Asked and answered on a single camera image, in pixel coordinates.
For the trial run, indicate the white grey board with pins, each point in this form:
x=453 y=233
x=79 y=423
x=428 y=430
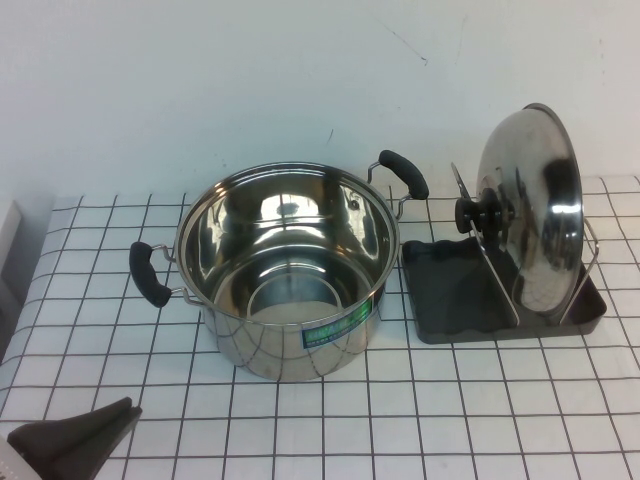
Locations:
x=10 y=240

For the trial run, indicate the white black-grid tablecloth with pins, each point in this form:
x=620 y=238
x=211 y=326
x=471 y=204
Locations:
x=350 y=425

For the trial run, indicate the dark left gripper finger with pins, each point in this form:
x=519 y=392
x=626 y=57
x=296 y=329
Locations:
x=85 y=440

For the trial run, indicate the steel pot lid black knob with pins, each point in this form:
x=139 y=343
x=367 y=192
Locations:
x=540 y=175

